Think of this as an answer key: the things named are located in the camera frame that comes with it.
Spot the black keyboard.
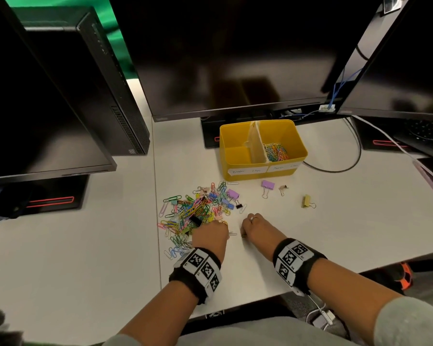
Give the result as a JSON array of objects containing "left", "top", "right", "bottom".
[{"left": 393, "top": 118, "right": 433, "bottom": 162}]

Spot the yellow divided plastic bin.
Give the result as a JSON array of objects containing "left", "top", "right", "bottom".
[{"left": 219, "top": 119, "right": 308, "bottom": 182}]

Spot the person's left hand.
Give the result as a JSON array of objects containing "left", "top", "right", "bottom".
[{"left": 191, "top": 218, "right": 230, "bottom": 264}]

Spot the blue cable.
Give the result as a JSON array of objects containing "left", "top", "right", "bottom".
[{"left": 280, "top": 68, "right": 363, "bottom": 119}]

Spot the person's right hand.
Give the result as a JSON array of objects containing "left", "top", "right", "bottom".
[{"left": 241, "top": 212, "right": 288, "bottom": 262}]

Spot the white cable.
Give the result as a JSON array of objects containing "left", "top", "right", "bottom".
[{"left": 352, "top": 115, "right": 433, "bottom": 170}]

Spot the white plug with cable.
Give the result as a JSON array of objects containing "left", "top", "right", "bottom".
[{"left": 305, "top": 293, "right": 337, "bottom": 330}]

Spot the heap of sorted paper clips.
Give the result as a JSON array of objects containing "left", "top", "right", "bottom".
[{"left": 262, "top": 142, "right": 289, "bottom": 162}]

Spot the orange and black shoe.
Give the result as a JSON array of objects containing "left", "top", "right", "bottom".
[{"left": 398, "top": 262, "right": 414, "bottom": 291}]

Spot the black computer monitor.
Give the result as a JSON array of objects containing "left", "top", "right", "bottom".
[
  {"left": 108, "top": 0, "right": 387, "bottom": 123},
  {"left": 321, "top": 0, "right": 433, "bottom": 121},
  {"left": 0, "top": 0, "right": 118, "bottom": 184}
]

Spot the black wristband with markers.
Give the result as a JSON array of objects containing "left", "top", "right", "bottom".
[
  {"left": 272, "top": 238, "right": 327, "bottom": 296},
  {"left": 168, "top": 247, "right": 223, "bottom": 306}
]

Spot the pile of colorful clips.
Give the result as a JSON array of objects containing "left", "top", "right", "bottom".
[{"left": 157, "top": 180, "right": 248, "bottom": 262}]

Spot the black desktop computer tower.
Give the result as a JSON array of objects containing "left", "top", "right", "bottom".
[{"left": 13, "top": 6, "right": 151, "bottom": 156}]

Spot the person's left forearm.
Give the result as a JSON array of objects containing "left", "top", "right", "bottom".
[{"left": 119, "top": 281, "right": 199, "bottom": 346}]

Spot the black cable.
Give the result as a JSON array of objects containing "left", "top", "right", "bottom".
[{"left": 303, "top": 118, "right": 362, "bottom": 173}]

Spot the black monitor stand base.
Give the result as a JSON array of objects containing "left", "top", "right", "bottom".
[
  {"left": 352, "top": 117, "right": 419, "bottom": 154},
  {"left": 0, "top": 174, "right": 90, "bottom": 219}
]

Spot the person's right forearm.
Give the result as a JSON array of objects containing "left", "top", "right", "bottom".
[{"left": 306, "top": 258, "right": 407, "bottom": 345}]

